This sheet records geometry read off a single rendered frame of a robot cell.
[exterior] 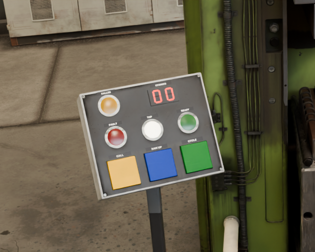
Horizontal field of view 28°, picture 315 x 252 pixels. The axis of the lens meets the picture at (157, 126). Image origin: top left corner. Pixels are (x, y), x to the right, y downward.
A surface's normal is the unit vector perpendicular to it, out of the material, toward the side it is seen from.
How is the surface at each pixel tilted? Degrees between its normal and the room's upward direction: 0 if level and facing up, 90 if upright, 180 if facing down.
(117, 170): 60
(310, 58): 90
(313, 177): 90
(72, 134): 0
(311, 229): 90
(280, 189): 90
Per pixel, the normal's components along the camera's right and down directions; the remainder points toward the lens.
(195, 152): 0.22, -0.16
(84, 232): -0.08, -0.92
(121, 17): 0.11, 0.38
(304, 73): -0.13, 0.40
